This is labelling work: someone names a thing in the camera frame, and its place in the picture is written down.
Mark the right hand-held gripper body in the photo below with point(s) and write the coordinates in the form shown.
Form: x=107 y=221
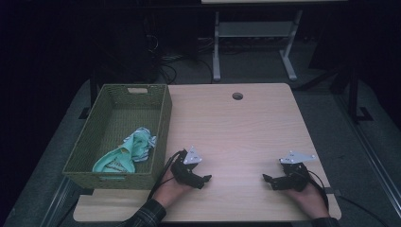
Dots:
x=296 y=176

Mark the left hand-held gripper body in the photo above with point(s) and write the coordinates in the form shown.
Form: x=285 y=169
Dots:
x=186 y=171

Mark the teal striped garment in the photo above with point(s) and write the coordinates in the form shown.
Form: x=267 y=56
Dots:
x=126 y=154

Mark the green woven basket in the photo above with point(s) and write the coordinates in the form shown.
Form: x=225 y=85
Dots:
x=126 y=123

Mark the person's left hand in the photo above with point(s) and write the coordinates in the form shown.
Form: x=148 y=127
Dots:
x=170 y=190

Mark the person's right hand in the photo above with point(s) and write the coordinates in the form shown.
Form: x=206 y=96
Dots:
x=312 y=201

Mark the grey tape strip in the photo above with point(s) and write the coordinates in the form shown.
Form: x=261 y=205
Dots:
x=331 y=191

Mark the black metal stand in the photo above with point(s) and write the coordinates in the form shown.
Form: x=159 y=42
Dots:
x=353 y=94

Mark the aluminium floor rail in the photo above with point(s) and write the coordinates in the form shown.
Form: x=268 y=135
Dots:
x=372 y=151
x=56 y=201

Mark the grey metal table frame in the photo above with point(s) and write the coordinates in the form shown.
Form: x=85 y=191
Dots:
x=252 y=29

